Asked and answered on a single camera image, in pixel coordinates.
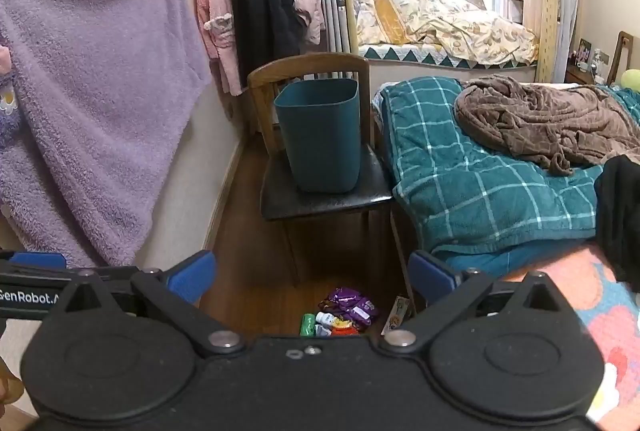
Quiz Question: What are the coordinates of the triangle pattern seat mat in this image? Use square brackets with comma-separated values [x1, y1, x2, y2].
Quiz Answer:
[360, 43, 538, 69]

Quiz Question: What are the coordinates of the small white bottle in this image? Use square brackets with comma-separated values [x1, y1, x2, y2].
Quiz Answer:
[315, 311, 337, 338]

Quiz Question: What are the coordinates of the striped purple snack packet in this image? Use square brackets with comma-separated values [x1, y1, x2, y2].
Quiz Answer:
[324, 287, 370, 314]

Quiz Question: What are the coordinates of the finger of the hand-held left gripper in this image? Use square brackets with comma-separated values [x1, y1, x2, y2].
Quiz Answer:
[0, 252, 67, 269]
[0, 267, 135, 322]

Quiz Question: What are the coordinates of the printed wrapper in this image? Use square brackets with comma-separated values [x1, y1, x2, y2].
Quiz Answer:
[381, 295, 415, 337]

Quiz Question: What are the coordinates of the brown fleece blanket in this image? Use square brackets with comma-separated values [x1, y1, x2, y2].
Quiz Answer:
[454, 75, 640, 176]

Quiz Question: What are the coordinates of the purple fleece robe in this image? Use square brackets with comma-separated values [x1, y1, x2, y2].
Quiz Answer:
[0, 0, 213, 269]

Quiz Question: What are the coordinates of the purple flower-print garment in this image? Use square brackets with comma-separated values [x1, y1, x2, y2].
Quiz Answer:
[0, 43, 23, 149]

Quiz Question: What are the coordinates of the teal plastic waste bin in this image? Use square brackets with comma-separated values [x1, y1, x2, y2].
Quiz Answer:
[273, 78, 362, 193]

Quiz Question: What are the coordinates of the wooden chair black seat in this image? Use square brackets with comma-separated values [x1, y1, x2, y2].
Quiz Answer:
[247, 52, 396, 287]

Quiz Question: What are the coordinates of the blue bed sheet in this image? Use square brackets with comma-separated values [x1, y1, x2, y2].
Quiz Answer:
[440, 245, 593, 279]

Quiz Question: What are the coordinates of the teal plaid blanket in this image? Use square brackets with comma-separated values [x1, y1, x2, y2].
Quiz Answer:
[380, 77, 640, 257]

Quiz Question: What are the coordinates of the yellow pillow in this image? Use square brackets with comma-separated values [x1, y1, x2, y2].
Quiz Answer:
[370, 0, 416, 44]

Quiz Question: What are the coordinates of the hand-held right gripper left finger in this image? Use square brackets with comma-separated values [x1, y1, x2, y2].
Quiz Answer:
[62, 251, 246, 359]

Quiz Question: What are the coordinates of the cream floral quilt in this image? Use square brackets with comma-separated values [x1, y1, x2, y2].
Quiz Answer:
[352, 0, 540, 66]

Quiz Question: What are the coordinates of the wooden headboard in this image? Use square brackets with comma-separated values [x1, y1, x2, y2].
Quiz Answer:
[607, 31, 633, 86]

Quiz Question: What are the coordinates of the wooden nightstand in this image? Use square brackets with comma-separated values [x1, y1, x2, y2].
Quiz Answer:
[565, 63, 608, 86]

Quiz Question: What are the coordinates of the pink floral printed sheet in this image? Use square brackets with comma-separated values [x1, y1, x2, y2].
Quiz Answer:
[500, 243, 640, 427]

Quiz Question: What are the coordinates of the black cloth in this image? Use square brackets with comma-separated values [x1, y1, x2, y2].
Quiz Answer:
[595, 155, 640, 294]

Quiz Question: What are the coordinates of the small yellow packet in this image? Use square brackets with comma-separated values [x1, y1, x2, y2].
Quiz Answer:
[330, 317, 360, 337]

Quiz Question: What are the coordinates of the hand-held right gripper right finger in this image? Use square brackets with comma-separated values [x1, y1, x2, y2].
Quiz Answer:
[377, 250, 566, 357]

